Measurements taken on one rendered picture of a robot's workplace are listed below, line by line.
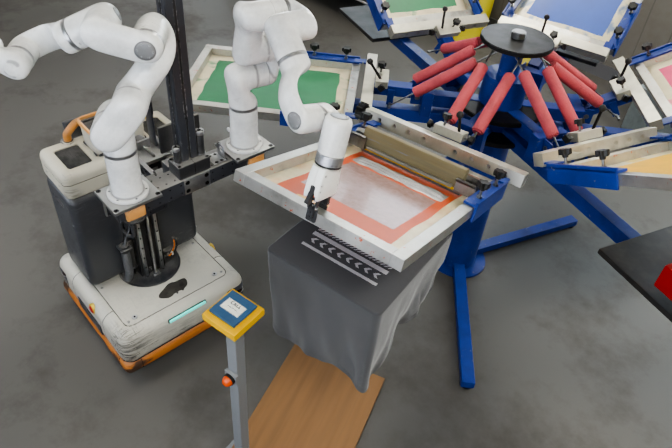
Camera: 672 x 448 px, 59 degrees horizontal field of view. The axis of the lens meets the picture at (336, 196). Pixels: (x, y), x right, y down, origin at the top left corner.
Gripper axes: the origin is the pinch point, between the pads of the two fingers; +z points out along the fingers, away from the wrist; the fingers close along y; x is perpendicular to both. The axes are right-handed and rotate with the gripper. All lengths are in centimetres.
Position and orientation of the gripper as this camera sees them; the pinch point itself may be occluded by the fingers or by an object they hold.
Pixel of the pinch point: (316, 212)
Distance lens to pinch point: 164.1
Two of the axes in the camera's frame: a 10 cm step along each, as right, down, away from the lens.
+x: 8.1, 4.2, -4.2
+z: -2.2, 8.7, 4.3
